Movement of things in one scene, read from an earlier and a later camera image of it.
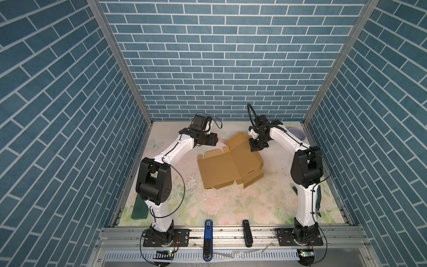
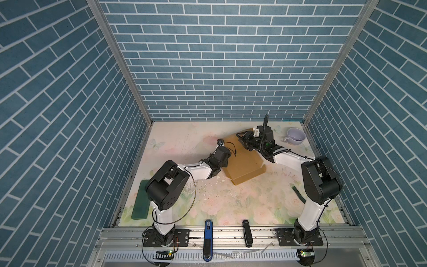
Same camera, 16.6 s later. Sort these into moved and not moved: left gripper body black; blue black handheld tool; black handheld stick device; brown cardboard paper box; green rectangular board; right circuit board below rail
Moved: left gripper body black; brown cardboard paper box
Not moved: right circuit board below rail; green rectangular board; black handheld stick device; blue black handheld tool
